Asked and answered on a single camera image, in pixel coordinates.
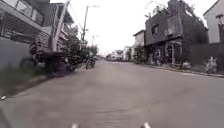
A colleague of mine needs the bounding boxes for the motorcycle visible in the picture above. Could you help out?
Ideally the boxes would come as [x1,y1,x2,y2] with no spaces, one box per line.
[84,55,98,70]

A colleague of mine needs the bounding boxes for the pale building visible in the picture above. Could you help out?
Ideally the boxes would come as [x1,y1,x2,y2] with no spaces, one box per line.
[132,29,147,49]

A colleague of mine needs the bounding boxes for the grey asphalt road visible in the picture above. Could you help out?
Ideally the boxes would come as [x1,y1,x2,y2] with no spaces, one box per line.
[0,59,224,128]

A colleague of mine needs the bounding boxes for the trees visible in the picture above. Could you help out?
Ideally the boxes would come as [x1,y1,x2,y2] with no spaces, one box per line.
[65,33,100,64]

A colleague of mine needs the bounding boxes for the utility pole with lamp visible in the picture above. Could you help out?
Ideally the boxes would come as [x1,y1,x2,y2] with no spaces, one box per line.
[80,4,100,44]

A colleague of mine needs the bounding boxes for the dark parked vehicle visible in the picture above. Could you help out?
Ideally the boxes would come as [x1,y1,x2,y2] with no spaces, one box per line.
[19,41,76,76]

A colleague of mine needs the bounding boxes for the dark grey building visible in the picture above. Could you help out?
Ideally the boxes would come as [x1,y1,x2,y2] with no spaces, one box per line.
[143,0,209,66]

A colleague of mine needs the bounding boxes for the leaning pale pole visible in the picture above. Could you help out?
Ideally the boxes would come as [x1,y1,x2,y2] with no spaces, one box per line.
[49,0,72,53]

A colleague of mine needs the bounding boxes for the kerb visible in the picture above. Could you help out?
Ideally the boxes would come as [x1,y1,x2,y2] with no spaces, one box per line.
[133,62,224,79]

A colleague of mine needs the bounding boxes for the grass strip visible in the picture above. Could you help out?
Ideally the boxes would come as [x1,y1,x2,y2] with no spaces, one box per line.
[0,64,51,98]

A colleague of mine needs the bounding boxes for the building with balconies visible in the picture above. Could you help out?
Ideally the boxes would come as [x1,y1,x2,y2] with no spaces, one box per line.
[0,0,73,54]

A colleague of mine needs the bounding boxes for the pale house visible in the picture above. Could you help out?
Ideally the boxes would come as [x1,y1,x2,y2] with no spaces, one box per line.
[202,0,224,46]

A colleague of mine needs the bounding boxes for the dark wall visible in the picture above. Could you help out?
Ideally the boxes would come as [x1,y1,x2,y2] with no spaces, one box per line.
[189,41,224,73]

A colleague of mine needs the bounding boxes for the grey wall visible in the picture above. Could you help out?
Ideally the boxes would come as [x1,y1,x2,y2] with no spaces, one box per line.
[0,36,38,71]

